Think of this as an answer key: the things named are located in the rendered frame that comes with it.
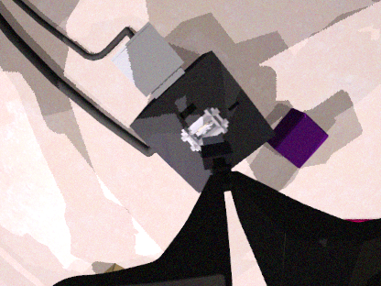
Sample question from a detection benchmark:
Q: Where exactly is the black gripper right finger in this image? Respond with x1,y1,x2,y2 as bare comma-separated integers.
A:
228,170,381,286

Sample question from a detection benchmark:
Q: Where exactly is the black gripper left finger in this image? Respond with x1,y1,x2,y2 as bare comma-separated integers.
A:
52,173,234,286

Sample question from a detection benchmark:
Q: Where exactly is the purple cube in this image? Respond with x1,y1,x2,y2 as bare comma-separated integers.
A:
267,109,329,169

